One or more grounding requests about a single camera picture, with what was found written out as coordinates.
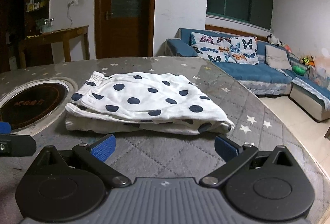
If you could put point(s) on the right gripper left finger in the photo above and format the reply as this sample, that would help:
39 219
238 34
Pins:
92 158

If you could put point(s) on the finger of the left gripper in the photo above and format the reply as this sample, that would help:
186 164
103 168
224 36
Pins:
12 145

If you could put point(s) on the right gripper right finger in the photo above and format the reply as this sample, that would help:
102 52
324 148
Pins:
235 157

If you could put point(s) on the white polka dot garment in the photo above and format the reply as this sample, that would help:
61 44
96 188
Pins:
127 102

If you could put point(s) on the black round induction cooktop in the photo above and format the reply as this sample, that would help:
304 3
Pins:
32 104

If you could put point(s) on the grey star quilted tablecloth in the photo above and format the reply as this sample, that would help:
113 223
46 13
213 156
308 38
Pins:
153 154

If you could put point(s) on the blue corner sofa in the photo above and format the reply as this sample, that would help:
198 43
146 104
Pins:
311 91

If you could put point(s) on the butterfly print pillow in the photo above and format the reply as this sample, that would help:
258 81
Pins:
234 50

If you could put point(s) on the beige cushion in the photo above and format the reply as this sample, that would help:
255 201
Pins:
277 58

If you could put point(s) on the green toy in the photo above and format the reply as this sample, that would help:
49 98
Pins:
298 70

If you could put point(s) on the orange yellow toy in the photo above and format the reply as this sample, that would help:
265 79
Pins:
308 61

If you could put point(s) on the brown wooden side table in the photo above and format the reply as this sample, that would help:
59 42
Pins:
63 36

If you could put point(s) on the black white plush toy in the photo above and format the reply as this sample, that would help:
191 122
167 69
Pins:
274 41

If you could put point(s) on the clear kettle on table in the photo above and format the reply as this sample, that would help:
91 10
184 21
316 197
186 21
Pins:
46 25

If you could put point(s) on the dark wooden shelf unit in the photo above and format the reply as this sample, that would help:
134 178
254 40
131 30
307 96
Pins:
19 19

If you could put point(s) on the dark brown wooden door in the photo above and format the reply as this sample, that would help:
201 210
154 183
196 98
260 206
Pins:
123 28

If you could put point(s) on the white wall socket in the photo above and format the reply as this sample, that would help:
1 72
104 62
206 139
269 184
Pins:
73 3

